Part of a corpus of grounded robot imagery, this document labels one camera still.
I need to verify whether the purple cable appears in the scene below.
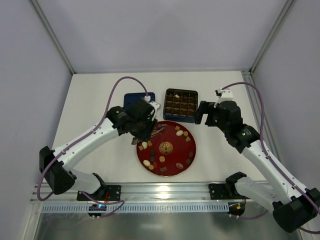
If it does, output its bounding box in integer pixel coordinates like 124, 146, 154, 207
222, 82, 320, 233
36, 76, 151, 216

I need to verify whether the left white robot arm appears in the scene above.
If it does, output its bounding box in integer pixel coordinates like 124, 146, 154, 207
39, 98, 160, 195

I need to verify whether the blue chocolate tin box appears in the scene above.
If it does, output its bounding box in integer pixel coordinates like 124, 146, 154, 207
163, 88, 199, 124

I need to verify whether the white oval chocolate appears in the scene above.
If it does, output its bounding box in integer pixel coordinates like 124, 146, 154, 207
176, 130, 183, 136

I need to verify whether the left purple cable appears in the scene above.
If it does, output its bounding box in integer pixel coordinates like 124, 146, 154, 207
36, 76, 151, 216

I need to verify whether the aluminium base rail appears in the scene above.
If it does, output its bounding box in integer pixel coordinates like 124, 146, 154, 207
29, 182, 242, 203

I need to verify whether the slotted cable duct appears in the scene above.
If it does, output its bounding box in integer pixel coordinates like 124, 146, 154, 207
41, 201, 229, 214

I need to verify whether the brown oval chocolate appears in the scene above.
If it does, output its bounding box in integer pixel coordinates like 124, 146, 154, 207
176, 163, 184, 169

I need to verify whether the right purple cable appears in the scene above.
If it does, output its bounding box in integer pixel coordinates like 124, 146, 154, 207
222, 82, 320, 233

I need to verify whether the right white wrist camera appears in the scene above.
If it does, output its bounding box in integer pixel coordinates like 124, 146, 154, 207
215, 88, 234, 104

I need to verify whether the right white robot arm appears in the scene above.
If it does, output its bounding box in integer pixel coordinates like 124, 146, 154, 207
194, 100, 320, 233

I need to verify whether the blue tin lid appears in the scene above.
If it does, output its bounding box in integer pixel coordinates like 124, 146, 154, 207
123, 92, 156, 120

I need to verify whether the tan square chocolate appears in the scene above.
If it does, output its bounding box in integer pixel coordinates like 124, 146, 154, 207
159, 156, 166, 162

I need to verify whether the red round plate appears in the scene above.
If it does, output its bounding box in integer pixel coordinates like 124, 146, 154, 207
136, 120, 197, 177

